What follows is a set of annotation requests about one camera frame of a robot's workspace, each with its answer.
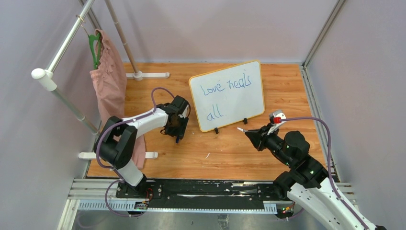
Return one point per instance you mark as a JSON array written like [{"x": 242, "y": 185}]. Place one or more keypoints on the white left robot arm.
[{"x": 115, "y": 145}]

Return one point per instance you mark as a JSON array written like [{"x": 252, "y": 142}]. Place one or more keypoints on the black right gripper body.
[{"x": 271, "y": 141}]

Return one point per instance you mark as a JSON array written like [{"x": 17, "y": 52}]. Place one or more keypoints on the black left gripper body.
[{"x": 178, "y": 130}]

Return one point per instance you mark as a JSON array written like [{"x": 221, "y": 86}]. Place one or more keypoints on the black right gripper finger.
[
  {"x": 256, "y": 141},
  {"x": 257, "y": 133}
]

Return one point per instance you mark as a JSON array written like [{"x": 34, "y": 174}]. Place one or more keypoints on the yellow framed whiteboard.
[{"x": 226, "y": 96}]

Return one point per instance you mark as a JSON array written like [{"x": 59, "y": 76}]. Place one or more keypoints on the white whiteboard marker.
[{"x": 241, "y": 129}]

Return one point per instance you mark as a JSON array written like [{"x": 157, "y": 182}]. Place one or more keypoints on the green clothes hanger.
[{"x": 95, "y": 49}]

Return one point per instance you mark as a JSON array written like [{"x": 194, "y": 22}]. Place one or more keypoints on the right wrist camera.
[{"x": 276, "y": 121}]

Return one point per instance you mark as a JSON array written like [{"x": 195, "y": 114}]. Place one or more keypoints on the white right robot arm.
[{"x": 307, "y": 182}]

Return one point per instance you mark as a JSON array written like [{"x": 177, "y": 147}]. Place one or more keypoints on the pink hanging garment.
[{"x": 109, "y": 80}]

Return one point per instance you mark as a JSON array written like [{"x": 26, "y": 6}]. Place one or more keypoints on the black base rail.
[{"x": 209, "y": 196}]

